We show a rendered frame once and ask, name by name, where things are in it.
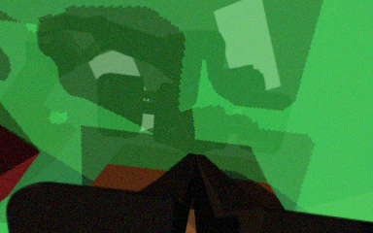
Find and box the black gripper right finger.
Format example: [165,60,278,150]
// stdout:
[193,154,373,233]

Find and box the small red cube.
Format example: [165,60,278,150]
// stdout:
[0,125,40,201]

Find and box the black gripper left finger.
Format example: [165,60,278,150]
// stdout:
[6,153,197,233]

